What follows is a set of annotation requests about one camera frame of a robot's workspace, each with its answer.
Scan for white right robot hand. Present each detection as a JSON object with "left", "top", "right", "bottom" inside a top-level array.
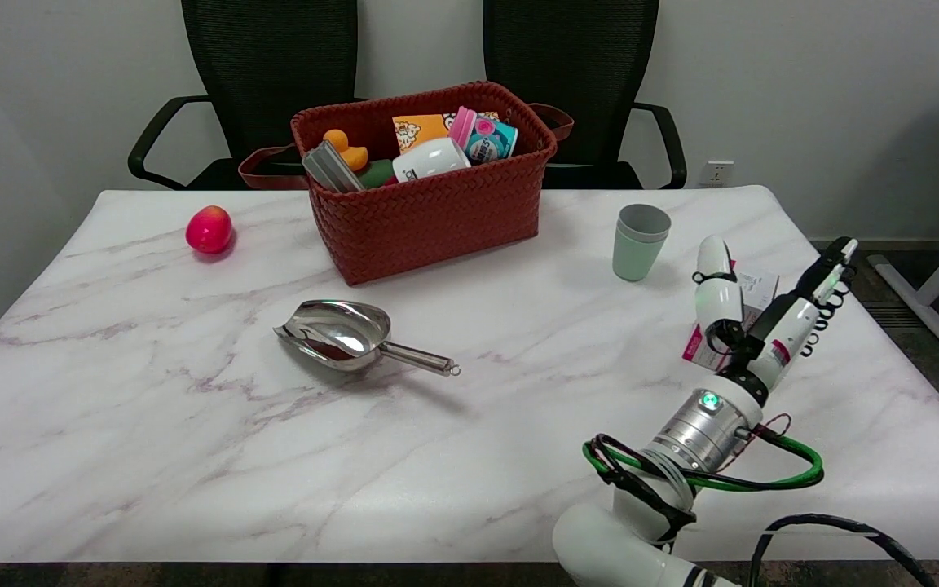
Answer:
[{"left": 694, "top": 235, "right": 859, "bottom": 404}]

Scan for white paper box pink edge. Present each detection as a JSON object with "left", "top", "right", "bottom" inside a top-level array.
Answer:
[{"left": 682, "top": 261, "right": 780, "bottom": 373}]

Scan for grey flat box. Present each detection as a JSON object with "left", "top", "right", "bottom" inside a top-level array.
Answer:
[{"left": 302, "top": 139, "right": 366, "bottom": 194}]

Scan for pale green outer cup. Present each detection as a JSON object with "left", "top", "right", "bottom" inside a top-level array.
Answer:
[{"left": 612, "top": 222, "right": 671, "bottom": 283}]

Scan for grey-green inner cup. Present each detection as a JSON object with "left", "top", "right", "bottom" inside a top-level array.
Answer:
[{"left": 618, "top": 204, "right": 672, "bottom": 242}]

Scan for black mesh office chair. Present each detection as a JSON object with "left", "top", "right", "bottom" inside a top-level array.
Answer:
[
  {"left": 128, "top": 0, "right": 359, "bottom": 192},
  {"left": 483, "top": 0, "right": 688, "bottom": 190}
]

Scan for teal cup pink lid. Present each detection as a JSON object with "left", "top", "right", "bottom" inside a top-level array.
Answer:
[{"left": 448, "top": 106, "right": 519, "bottom": 166}]

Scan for red woven basket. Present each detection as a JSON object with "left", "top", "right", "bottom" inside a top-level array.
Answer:
[{"left": 238, "top": 80, "right": 575, "bottom": 286}]

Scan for white mug black print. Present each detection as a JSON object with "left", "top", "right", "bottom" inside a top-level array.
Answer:
[{"left": 392, "top": 137, "right": 472, "bottom": 183}]

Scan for orange snack packet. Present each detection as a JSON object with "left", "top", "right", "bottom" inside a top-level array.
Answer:
[{"left": 392, "top": 112, "right": 500, "bottom": 156}]

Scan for dark green toy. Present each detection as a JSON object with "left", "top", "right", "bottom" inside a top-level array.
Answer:
[{"left": 355, "top": 159, "right": 397, "bottom": 188}]

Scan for shiny metal scoop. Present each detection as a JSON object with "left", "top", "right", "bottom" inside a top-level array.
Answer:
[{"left": 273, "top": 299, "right": 462, "bottom": 377}]

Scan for orange rubber duck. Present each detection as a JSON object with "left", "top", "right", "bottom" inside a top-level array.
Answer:
[{"left": 323, "top": 129, "right": 369, "bottom": 172}]

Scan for red toy apple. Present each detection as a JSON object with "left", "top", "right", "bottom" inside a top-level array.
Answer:
[{"left": 185, "top": 205, "right": 234, "bottom": 254}]

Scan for green robot cable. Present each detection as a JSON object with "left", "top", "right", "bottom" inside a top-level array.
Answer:
[{"left": 582, "top": 432, "right": 825, "bottom": 493}]

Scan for white desk frame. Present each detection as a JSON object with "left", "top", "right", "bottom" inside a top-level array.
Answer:
[{"left": 867, "top": 79, "right": 939, "bottom": 365}]

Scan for thick black cable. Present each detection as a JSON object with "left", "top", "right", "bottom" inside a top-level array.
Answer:
[{"left": 749, "top": 513, "right": 939, "bottom": 587}]

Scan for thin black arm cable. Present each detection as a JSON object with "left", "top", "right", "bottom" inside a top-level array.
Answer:
[{"left": 588, "top": 434, "right": 805, "bottom": 527}]

